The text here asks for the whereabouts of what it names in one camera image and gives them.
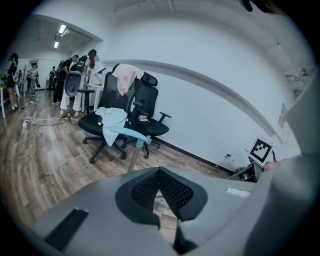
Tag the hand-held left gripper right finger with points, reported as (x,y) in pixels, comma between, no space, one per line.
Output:
(220,212)

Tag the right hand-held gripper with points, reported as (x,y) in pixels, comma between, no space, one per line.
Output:
(261,151)

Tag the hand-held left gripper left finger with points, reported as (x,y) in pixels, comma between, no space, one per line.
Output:
(100,200)

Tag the person's right forearm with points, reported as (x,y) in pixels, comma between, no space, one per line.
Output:
(271,165)

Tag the person's grey trousers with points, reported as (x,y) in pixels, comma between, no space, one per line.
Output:
(287,200)

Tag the light blue cloth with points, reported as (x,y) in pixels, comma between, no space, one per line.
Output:
(112,122)

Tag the small pink trinket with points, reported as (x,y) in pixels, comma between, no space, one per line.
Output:
(143,120)

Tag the black office chair with cloths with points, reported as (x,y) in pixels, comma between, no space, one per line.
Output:
(117,100)

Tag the white desk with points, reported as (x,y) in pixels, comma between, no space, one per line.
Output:
(96,86)

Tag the black office chair with armrests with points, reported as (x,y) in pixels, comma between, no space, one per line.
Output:
(148,95)

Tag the grey-backed office chair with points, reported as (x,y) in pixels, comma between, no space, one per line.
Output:
(72,83)

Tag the pink cloth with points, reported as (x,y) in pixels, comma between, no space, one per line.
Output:
(125,77)

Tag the black desk lamp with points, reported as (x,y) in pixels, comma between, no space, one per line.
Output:
(100,73)

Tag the ceiling light panel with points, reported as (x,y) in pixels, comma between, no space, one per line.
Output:
(56,44)
(62,28)

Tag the wall socket with charger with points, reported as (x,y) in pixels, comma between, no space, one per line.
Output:
(228,156)

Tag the wall poster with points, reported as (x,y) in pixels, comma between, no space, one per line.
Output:
(282,117)

